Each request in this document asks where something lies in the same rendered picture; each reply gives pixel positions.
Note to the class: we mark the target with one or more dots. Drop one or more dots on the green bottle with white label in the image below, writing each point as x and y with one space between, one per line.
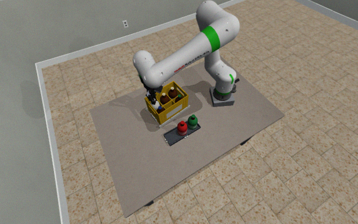
192 122

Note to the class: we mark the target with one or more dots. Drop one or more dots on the brown bottle with blue cap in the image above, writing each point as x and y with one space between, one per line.
160 109

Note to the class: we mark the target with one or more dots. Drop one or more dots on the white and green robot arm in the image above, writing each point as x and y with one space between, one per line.
217 28

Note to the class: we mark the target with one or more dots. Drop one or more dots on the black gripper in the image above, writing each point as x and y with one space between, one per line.
151 94

